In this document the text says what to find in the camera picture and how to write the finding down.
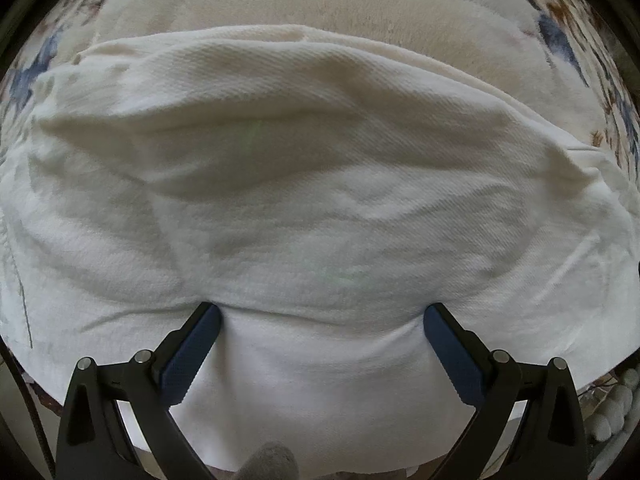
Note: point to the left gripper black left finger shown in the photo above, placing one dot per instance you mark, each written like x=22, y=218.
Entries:
x=93, y=442

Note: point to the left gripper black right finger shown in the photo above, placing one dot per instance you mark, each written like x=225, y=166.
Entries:
x=550, y=442

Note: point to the white pants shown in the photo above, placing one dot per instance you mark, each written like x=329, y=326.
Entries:
x=322, y=190

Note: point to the floral bed blanket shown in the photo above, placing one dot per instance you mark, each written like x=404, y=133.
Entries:
x=558, y=57

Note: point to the grey fluffy towel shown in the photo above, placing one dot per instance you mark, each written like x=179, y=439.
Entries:
x=273, y=461

